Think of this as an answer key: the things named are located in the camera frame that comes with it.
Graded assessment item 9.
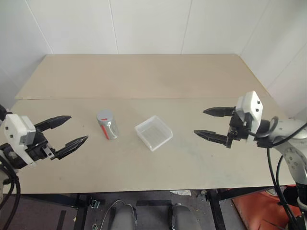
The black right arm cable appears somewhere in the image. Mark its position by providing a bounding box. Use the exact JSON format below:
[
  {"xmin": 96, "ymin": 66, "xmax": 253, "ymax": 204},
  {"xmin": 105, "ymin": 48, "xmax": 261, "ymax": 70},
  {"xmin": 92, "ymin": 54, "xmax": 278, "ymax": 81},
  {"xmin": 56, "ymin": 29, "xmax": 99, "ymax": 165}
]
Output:
[{"xmin": 244, "ymin": 115, "xmax": 307, "ymax": 230}]

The thin grey wire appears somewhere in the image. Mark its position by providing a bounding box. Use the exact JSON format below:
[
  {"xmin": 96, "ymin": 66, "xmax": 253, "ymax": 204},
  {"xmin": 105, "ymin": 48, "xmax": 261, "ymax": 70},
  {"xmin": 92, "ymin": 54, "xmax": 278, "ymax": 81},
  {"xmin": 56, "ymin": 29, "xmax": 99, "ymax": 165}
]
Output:
[{"xmin": 99, "ymin": 199, "xmax": 127, "ymax": 230}]

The clear square plastic container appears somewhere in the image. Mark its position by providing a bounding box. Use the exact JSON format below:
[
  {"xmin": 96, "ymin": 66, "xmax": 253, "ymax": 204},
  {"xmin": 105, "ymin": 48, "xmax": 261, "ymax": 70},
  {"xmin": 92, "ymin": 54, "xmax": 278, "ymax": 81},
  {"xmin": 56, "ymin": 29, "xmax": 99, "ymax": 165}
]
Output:
[{"xmin": 134, "ymin": 115, "xmax": 174, "ymax": 152}]

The dark grey rounded shape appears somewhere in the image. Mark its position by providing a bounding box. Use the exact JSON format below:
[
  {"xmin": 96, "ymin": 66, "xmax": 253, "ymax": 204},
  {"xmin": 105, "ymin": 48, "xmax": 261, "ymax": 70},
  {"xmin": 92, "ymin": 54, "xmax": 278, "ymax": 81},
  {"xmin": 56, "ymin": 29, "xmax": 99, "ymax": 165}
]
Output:
[
  {"xmin": 170, "ymin": 203, "xmax": 201, "ymax": 230},
  {"xmin": 113, "ymin": 203, "xmax": 138, "ymax": 230}
]

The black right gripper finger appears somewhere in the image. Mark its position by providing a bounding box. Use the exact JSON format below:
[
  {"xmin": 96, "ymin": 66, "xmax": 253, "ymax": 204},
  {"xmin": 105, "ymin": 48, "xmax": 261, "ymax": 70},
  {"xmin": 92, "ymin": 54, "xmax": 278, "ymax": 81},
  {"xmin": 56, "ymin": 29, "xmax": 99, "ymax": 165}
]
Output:
[
  {"xmin": 203, "ymin": 106, "xmax": 236, "ymax": 118},
  {"xmin": 193, "ymin": 129, "xmax": 228, "ymax": 146}
]

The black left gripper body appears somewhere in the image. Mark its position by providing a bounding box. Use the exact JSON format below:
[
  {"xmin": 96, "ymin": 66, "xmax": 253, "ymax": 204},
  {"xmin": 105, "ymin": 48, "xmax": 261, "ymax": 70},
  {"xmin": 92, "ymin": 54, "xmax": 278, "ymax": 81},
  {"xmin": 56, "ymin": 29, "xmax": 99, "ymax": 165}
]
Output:
[{"xmin": 25, "ymin": 126, "xmax": 59, "ymax": 161}]

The grey bottle cap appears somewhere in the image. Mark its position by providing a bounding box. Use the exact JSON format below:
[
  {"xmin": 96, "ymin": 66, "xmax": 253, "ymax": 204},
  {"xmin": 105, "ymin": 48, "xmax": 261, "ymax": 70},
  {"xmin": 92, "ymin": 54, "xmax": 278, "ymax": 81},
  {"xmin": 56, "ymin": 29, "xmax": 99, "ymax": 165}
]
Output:
[{"xmin": 96, "ymin": 109, "xmax": 114, "ymax": 123}]

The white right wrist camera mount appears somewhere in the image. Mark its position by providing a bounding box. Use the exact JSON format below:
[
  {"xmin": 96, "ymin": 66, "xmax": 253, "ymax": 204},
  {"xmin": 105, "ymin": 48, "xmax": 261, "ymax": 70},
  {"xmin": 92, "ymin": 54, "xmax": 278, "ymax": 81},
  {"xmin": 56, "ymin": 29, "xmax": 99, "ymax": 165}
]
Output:
[{"xmin": 235, "ymin": 90, "xmax": 264, "ymax": 145}]

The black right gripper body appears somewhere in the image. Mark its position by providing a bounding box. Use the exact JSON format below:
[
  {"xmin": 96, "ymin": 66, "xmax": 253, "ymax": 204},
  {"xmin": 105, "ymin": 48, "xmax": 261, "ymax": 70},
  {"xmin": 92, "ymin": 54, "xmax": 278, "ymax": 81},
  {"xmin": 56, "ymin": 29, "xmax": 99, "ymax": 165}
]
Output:
[{"xmin": 226, "ymin": 111, "xmax": 250, "ymax": 149}]

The black metal table frame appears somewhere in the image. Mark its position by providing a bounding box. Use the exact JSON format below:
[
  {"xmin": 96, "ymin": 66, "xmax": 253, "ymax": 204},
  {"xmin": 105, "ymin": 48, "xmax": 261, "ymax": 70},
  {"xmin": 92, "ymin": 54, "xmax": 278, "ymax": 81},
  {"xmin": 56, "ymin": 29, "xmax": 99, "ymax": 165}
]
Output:
[{"xmin": 20, "ymin": 185, "xmax": 299, "ymax": 230}]

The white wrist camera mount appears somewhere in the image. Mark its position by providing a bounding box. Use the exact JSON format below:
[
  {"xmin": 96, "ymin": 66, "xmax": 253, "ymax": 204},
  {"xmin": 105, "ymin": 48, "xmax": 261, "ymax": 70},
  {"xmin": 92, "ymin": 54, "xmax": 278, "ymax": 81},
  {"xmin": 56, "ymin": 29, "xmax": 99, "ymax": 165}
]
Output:
[
  {"xmin": 235, "ymin": 90, "xmax": 264, "ymax": 145},
  {"xmin": 3, "ymin": 114, "xmax": 37, "ymax": 168}
]

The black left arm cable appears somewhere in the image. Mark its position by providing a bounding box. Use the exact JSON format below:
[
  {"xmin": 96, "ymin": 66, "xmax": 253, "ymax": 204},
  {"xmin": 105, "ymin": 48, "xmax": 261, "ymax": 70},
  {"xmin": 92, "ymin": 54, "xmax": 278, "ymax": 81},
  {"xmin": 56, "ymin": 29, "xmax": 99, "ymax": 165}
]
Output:
[{"xmin": 0, "ymin": 164, "xmax": 22, "ymax": 230}]

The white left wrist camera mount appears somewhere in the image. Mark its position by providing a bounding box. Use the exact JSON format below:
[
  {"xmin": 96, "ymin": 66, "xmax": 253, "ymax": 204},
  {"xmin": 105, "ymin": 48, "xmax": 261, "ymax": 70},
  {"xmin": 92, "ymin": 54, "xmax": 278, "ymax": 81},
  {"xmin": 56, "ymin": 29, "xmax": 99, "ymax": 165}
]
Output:
[{"xmin": 3, "ymin": 114, "xmax": 37, "ymax": 168}]

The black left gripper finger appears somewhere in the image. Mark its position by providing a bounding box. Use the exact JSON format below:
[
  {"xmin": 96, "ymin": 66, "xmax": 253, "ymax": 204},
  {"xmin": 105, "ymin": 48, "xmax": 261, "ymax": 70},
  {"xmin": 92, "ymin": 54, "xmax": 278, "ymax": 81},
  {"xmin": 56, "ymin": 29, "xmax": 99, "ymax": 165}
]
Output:
[
  {"xmin": 35, "ymin": 115, "xmax": 72, "ymax": 133},
  {"xmin": 54, "ymin": 135, "xmax": 89, "ymax": 161}
]

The orange floor mat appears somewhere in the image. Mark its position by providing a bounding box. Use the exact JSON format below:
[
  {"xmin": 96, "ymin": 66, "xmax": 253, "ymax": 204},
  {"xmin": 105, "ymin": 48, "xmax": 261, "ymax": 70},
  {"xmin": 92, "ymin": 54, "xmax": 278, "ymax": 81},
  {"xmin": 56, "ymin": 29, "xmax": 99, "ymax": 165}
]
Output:
[{"xmin": 231, "ymin": 188, "xmax": 303, "ymax": 230}]

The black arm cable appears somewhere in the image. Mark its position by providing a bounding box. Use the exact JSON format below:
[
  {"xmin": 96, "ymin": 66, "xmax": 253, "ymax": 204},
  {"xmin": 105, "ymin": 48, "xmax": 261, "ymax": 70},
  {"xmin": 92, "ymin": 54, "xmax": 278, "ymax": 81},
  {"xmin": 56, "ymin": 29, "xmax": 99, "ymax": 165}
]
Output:
[
  {"xmin": 244, "ymin": 115, "xmax": 307, "ymax": 230},
  {"xmin": 0, "ymin": 164, "xmax": 22, "ymax": 230}
]

